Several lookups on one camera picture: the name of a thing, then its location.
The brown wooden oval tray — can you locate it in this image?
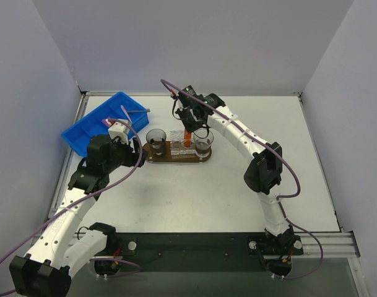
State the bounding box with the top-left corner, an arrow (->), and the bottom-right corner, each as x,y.
144,141 -> 212,163

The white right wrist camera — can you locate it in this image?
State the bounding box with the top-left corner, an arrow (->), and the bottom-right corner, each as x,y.
171,85 -> 199,105

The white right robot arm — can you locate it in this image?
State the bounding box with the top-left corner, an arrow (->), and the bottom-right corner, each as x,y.
172,91 -> 293,245

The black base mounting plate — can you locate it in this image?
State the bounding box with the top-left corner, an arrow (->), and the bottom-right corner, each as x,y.
80,231 -> 304,273

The clear glass cup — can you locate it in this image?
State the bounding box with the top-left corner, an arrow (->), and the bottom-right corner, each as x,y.
193,128 -> 214,158

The clear textured acrylic holder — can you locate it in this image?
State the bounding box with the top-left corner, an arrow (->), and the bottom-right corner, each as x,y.
170,130 -> 195,159

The pink toothpaste tube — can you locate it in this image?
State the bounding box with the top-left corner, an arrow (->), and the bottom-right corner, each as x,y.
102,119 -> 111,127

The blue tinted glass cup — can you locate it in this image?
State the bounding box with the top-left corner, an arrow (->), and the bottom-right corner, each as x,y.
146,129 -> 167,157

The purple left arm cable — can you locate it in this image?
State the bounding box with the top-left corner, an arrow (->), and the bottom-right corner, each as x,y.
0,117 -> 147,296

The blue plastic divided bin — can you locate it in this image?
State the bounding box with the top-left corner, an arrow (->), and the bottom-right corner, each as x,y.
61,92 -> 149,157

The orange toothpaste tube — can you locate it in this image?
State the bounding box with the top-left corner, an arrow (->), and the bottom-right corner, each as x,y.
183,129 -> 191,147

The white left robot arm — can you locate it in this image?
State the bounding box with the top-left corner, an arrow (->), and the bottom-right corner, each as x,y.
9,134 -> 148,296

